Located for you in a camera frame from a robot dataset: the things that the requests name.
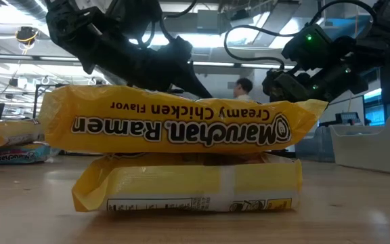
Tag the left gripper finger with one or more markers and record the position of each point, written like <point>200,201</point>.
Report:
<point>196,86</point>

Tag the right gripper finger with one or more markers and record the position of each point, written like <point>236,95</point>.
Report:
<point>289,88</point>

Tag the yellow Maruchan ramen pack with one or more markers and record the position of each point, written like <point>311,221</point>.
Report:
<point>9,133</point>
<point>181,135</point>
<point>181,183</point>

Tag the blue Maruchan ramen pack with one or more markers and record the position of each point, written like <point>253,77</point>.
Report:
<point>15,156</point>

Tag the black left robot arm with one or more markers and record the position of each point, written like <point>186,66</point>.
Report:
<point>80,37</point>

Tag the ceiling light strip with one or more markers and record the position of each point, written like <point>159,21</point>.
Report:
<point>215,64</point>
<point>266,66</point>
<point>59,58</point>

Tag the black desk device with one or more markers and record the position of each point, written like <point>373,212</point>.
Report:
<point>347,118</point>

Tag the person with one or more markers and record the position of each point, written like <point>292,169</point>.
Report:
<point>244,87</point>

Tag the white plastic bin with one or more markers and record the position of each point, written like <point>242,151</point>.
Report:
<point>371,149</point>

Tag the black pole stand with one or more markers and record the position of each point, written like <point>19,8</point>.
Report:
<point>35,101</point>

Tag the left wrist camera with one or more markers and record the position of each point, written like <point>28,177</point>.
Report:
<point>178,51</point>

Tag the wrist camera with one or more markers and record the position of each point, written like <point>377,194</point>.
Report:
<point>178,51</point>
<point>308,47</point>

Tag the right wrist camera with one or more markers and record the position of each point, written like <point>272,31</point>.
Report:
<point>308,47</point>

